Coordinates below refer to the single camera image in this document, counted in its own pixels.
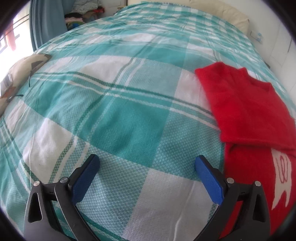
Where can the cream padded headboard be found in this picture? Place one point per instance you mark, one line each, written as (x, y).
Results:
(226, 11)

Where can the red knit sweater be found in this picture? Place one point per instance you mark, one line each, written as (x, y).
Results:
(245, 109)

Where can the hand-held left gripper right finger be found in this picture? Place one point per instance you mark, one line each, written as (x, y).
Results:
(209, 180)

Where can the teal checked blanket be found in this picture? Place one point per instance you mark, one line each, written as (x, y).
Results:
(115, 104)

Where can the blue curtain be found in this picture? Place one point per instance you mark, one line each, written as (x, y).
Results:
(46, 20)

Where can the red hanging cloth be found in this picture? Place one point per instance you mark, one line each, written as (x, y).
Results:
(11, 39)

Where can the beige patterned pillow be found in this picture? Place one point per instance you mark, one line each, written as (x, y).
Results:
(23, 67)

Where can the pile of clothes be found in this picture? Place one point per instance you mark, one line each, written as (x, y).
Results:
(87, 9)

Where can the white wall socket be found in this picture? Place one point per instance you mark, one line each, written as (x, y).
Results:
(257, 36)

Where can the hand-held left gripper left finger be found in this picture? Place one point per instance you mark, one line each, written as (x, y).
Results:
(84, 183)

